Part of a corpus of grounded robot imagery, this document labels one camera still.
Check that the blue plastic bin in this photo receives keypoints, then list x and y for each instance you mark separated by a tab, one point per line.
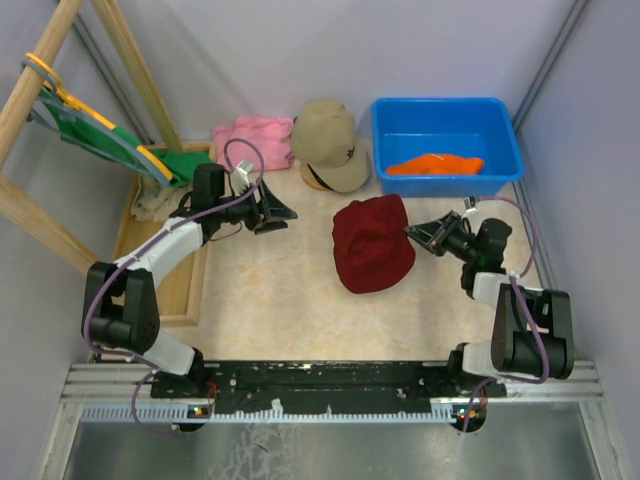
405	128

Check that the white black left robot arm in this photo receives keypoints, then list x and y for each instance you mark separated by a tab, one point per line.
121	312

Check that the blue-grey hanger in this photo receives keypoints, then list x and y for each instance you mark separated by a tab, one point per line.
100	135

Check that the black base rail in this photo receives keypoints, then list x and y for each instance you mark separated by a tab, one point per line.
339	391

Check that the wooden tray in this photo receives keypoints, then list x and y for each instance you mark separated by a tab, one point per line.
179	294

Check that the wooden hat stand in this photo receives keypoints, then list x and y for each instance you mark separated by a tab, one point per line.
311	179

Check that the beige crumpled cloth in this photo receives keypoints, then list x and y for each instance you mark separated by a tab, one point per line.
153	202

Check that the dark red cap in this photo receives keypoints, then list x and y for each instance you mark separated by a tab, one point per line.
370	247

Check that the orange cap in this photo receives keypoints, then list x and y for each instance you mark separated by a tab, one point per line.
433	164

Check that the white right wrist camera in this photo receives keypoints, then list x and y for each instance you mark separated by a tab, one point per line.
470	203

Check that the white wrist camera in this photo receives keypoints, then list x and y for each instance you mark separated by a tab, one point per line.
470	203
239	177

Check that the wooden rack frame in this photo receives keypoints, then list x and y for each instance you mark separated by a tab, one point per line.
82	192

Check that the pink cloth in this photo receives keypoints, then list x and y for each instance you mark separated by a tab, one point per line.
270	136

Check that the beige cap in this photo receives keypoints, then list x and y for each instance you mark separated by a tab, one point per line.
324	136

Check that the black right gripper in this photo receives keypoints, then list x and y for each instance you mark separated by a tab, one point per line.
436	233

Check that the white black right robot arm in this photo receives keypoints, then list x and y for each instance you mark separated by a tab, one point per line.
532	336

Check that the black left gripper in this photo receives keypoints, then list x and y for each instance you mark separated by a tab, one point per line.
270	213

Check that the green cloth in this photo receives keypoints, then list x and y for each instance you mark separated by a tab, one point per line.
78	124

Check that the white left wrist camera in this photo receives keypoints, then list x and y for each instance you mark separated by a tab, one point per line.
239	177

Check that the yellow hanger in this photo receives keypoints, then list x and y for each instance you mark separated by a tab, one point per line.
85	110

